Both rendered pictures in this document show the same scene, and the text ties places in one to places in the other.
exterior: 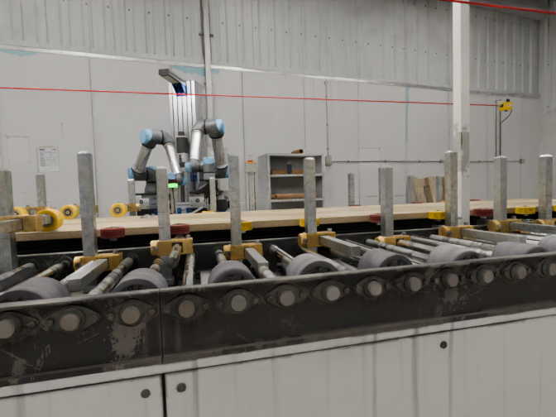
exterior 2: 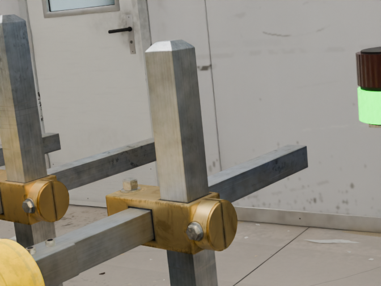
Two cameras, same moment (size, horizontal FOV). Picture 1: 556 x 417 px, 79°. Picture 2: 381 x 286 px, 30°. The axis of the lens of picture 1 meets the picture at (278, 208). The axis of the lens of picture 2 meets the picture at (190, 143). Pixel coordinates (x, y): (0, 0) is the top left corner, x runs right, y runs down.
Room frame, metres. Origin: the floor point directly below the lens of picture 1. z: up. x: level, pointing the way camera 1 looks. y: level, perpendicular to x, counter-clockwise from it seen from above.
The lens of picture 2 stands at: (1.73, 0.35, 1.15)
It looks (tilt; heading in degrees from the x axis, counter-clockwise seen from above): 11 degrees down; 54
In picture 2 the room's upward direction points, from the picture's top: 6 degrees counter-clockwise
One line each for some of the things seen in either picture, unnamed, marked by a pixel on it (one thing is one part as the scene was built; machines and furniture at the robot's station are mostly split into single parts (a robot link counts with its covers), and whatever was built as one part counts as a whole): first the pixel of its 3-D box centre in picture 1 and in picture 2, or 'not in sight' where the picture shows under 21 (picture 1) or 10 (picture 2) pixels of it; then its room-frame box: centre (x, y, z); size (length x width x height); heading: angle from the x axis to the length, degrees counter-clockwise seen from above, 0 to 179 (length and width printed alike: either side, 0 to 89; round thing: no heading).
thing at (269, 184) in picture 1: (291, 206); not in sight; (5.11, -0.21, 0.78); 0.90 x 0.45 x 1.55; 110
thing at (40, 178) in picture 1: (42, 213); not in sight; (2.01, 1.40, 0.93); 0.04 x 0.04 x 0.48; 14
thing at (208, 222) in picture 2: (128, 207); (170, 218); (2.12, 0.94, 0.95); 0.14 x 0.06 x 0.05; 104
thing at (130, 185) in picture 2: not in sight; (130, 184); (2.11, 0.99, 0.98); 0.02 x 0.02 x 0.01
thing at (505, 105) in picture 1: (500, 161); not in sight; (2.76, -1.82, 1.20); 0.15 x 0.12 x 1.00; 104
